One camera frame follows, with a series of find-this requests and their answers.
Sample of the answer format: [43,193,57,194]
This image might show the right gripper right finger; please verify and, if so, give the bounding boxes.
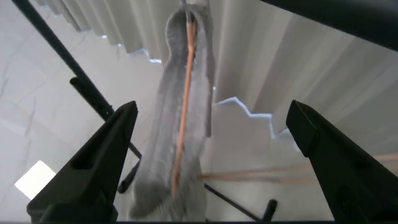
[285,99,398,222]

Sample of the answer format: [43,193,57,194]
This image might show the pink clothes hanger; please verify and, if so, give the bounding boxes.
[170,0,200,197]
[198,154,398,185]

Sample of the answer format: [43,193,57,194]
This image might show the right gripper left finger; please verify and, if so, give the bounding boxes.
[26,101,139,222]

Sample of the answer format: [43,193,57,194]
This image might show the white curtain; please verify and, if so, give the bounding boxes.
[34,0,398,156]

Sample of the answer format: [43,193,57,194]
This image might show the black clothes rack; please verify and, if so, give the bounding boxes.
[12,0,398,222]

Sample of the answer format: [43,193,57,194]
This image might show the pale grey shorts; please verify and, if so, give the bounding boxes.
[129,0,217,222]

